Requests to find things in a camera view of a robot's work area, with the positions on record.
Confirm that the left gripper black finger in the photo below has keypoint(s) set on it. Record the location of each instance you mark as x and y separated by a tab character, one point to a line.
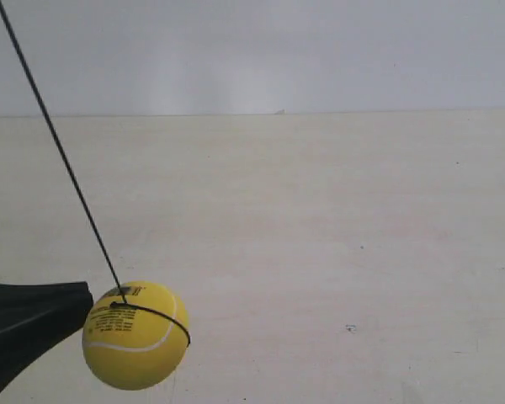
25	335
31	306

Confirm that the yellow tennis ball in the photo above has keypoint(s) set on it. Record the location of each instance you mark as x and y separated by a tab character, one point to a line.
136	335

